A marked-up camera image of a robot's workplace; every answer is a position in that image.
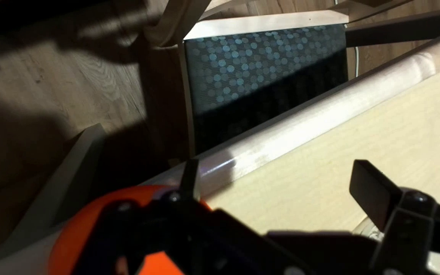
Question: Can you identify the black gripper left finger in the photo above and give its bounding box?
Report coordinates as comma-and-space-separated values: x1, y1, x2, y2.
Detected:
72, 157, 283, 275

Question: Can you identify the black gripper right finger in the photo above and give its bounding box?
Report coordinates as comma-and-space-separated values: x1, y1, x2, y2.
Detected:
349, 159, 440, 275

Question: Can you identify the round orange lid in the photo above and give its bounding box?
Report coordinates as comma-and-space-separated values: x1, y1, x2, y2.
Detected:
48, 183, 214, 275

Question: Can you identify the dark patterned seat cushion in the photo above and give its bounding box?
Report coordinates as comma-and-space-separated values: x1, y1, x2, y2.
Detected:
181, 11, 352, 156

